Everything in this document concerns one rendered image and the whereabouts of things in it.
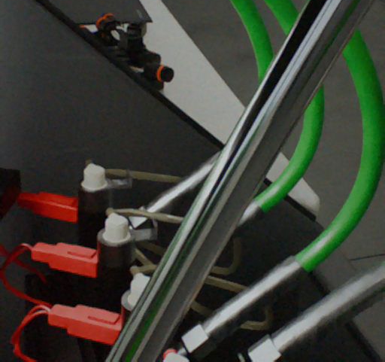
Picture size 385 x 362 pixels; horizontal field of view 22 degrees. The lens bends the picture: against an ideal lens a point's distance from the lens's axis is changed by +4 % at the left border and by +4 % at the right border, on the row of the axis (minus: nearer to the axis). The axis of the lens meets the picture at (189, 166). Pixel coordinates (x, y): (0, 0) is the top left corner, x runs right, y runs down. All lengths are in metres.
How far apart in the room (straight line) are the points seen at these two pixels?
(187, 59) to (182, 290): 1.18
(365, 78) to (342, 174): 2.51
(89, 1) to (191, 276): 1.37
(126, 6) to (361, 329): 0.75
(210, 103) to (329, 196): 1.83
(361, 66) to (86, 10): 0.89
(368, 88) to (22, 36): 0.30
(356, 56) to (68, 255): 0.27
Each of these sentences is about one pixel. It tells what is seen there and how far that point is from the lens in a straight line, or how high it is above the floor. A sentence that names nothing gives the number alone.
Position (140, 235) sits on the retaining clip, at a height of 1.09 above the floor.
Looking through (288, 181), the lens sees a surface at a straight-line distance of 0.74.
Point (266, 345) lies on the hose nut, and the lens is 0.61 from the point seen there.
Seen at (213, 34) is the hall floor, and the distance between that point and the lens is 4.20.
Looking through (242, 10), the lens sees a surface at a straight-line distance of 0.76.
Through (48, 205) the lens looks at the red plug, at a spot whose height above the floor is 1.07.
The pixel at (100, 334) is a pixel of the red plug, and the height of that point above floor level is 1.06.
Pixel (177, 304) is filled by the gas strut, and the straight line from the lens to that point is 0.16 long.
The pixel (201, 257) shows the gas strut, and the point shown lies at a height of 1.40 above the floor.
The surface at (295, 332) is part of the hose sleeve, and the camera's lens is 0.60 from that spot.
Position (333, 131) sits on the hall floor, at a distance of 3.41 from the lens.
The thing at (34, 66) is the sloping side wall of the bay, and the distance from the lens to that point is 0.82.
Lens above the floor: 1.48
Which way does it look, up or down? 28 degrees down
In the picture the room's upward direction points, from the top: 2 degrees clockwise
